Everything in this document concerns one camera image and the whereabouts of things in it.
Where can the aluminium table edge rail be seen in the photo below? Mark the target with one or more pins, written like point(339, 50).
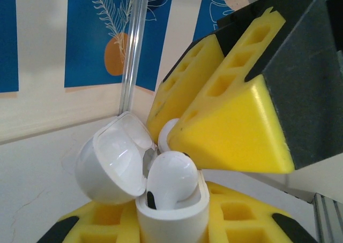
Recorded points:
point(329, 219)

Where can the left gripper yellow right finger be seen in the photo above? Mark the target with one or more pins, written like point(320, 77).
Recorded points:
point(241, 221)

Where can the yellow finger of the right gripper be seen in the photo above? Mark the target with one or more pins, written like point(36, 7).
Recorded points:
point(187, 93)
point(235, 136)

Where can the white earbud charging case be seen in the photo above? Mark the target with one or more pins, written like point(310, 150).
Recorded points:
point(107, 168)

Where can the aluminium frame post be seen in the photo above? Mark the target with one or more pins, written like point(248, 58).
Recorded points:
point(134, 53)

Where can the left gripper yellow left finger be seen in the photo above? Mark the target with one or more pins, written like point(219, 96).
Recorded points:
point(107, 227)

